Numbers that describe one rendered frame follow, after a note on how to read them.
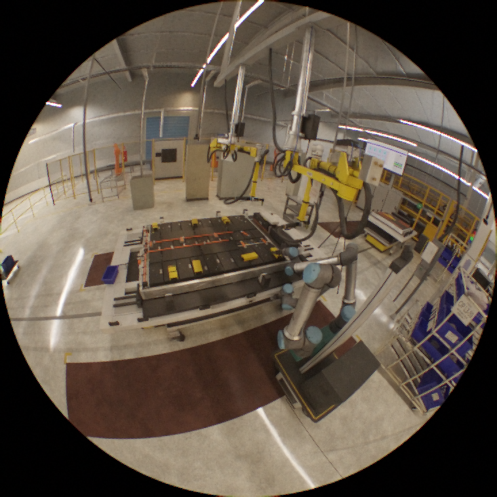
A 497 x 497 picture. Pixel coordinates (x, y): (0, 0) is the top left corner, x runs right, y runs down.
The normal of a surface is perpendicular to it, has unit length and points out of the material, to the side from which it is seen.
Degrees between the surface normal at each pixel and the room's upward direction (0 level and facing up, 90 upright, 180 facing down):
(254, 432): 0
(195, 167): 90
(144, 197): 90
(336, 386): 0
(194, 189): 90
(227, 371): 0
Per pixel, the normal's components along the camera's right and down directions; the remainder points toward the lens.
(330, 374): 0.13, -0.82
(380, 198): -0.90, 0.14
